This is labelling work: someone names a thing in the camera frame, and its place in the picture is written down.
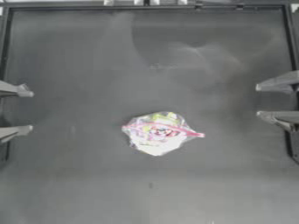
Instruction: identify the black table frame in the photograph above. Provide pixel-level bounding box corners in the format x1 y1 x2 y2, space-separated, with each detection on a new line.
0 1 299 99

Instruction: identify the clear bag with pink zip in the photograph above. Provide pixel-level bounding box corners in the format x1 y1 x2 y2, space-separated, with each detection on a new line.
120 111 205 157

